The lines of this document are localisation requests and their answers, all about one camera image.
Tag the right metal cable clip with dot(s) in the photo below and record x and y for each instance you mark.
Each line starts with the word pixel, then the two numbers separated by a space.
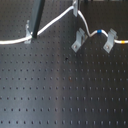
pixel 112 35

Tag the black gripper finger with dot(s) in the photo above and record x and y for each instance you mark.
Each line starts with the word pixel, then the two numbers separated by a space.
pixel 36 16

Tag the top metal cable clip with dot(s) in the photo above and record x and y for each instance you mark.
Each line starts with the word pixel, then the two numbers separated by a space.
pixel 75 7

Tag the metal cable clip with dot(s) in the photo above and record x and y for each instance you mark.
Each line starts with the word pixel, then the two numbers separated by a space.
pixel 80 40
pixel 28 41
pixel 75 7
pixel 112 35

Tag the middle metal cable clip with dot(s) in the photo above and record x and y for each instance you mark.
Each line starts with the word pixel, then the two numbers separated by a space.
pixel 80 40

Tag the left metal cable clip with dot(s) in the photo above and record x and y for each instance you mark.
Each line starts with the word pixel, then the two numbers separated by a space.
pixel 28 41

